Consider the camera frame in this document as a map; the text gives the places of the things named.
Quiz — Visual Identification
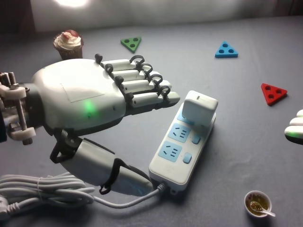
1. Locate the small white spoon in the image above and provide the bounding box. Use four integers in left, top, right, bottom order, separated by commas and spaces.
250, 201, 276, 218

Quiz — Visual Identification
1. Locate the red triangle block with holes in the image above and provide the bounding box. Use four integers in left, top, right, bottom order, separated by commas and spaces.
260, 83, 288, 106

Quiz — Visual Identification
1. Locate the white power strip cable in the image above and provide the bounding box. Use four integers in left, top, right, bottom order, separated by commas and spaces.
0, 172, 168, 222

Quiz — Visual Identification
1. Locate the white backdrop sheet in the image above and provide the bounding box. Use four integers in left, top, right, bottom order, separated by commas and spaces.
33, 0, 303, 31

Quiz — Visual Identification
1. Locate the blue triangle block with holes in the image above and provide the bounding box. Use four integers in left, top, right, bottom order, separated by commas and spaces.
214, 41, 239, 59

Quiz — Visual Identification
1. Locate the white charger plug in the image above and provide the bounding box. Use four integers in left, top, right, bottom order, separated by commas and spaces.
181, 96, 219, 128

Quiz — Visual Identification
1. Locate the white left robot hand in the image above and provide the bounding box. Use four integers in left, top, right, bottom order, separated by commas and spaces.
30, 53, 181, 196

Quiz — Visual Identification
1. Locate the green triangle block with holes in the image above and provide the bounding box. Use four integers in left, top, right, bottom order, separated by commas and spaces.
120, 36, 142, 53

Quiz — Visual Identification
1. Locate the grey table cloth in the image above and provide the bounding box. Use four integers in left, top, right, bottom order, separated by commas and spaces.
0, 15, 303, 227

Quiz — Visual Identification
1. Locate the small white bowl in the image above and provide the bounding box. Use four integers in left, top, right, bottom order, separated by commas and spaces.
244, 190, 272, 217

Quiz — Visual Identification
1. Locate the toy cupcake with cream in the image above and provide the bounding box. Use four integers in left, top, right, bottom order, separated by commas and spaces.
53, 29, 84, 60

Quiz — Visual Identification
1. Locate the white power strip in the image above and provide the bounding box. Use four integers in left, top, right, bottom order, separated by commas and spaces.
148, 90, 217, 192

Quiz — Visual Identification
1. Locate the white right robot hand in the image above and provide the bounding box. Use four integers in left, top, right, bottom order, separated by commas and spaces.
284, 109, 303, 144

